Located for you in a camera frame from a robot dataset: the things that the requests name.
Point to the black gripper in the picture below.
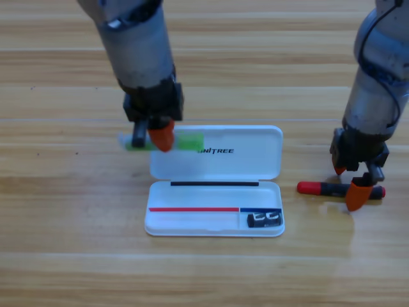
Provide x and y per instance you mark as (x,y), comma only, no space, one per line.
(358,150)
(156,102)

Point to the red black marker pen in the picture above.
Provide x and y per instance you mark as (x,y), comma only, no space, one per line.
(319,188)

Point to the white Unitree pencil case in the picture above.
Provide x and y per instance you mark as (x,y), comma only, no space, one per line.
(214,195)

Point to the small black sharpener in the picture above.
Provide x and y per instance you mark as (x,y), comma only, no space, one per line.
(265,220)

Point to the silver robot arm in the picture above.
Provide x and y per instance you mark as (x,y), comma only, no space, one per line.
(137,48)
(370,102)

